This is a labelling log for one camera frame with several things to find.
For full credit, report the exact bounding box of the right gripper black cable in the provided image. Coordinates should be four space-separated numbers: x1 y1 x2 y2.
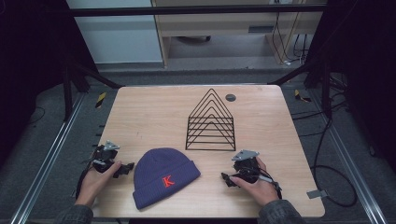
257 167 283 200

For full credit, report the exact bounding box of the black horizontal frame bar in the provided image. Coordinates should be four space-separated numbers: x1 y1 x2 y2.
65 4 327 18

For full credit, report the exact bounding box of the light wooden desk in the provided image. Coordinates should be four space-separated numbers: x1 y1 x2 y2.
151 0 326 68

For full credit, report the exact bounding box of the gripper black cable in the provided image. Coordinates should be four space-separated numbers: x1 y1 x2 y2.
257 167 283 200
75 157 96 200

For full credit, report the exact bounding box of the grey tape piece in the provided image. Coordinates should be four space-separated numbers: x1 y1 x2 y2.
305 189 329 200

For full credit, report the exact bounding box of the white cabinet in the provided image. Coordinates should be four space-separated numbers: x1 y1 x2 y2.
65 0 164 65

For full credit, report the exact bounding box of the person's left hand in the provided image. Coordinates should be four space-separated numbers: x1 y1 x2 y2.
74 160 123 208

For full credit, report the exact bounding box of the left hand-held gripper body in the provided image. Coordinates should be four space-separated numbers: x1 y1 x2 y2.
92 140 121 174

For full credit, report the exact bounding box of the purple knit beanie hat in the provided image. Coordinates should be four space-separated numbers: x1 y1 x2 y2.
132 147 202 211

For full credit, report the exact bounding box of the aluminium floor rail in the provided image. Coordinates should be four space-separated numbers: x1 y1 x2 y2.
310 89 389 224
9 92 87 224

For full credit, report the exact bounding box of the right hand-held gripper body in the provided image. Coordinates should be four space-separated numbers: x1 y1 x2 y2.
231 149 262 185

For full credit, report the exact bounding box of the yellow black tape strip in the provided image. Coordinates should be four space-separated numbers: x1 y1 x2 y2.
293 89 313 104
94 91 107 109

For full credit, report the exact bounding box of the bundle of hanging desk cables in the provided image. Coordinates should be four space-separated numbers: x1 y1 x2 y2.
271 11 310 66

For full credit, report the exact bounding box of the black frame strut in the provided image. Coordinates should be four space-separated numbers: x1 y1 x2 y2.
266 58 332 119
63 56 124 123

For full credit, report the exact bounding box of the person's right hand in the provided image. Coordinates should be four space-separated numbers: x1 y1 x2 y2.
229 156 280 207

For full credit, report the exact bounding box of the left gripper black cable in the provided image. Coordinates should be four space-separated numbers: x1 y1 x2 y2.
75 157 96 200

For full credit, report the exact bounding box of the black wire triangle rack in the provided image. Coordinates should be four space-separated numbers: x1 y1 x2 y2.
185 88 237 152

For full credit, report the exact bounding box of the black floor cable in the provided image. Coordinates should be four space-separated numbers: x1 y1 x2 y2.
310 116 359 208

